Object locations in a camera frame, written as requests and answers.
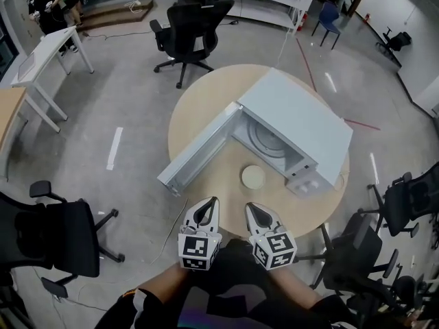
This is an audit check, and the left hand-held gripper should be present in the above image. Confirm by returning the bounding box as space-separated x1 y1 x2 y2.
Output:
177 197 222 272

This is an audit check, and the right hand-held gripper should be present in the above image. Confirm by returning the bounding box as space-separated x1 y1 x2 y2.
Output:
245 202 298 271

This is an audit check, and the cream round plate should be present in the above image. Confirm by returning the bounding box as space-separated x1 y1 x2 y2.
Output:
240 164 267 190

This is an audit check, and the white microwave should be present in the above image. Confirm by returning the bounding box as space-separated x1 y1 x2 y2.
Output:
156 67 354 198

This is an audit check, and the person's left forearm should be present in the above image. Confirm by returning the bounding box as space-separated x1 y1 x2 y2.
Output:
137 262 193 310

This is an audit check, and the person's right forearm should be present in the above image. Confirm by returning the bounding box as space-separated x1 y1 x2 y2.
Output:
270 267 333 311

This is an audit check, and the person's black printed shirt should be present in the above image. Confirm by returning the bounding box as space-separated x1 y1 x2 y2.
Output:
94 238 361 329

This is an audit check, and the black office chair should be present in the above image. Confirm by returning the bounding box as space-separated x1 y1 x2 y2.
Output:
377 248 439 329
150 0 236 89
296 210 401 301
375 26 412 61
0 180 126 300
366 162 439 238

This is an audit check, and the blue chair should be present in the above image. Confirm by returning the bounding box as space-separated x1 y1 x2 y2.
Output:
311 1 344 50

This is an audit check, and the wooden desk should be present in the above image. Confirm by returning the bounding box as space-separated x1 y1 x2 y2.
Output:
0 86 28 181

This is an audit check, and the low wooden platform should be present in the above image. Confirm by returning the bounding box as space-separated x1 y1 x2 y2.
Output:
77 0 155 32

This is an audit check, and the white desk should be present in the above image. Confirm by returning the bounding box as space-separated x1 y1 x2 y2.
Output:
10 25 95 133

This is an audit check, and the white flat board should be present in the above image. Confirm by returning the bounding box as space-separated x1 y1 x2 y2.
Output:
16 51 38 82

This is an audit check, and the white power cord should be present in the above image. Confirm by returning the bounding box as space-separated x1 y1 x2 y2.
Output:
275 29 351 192

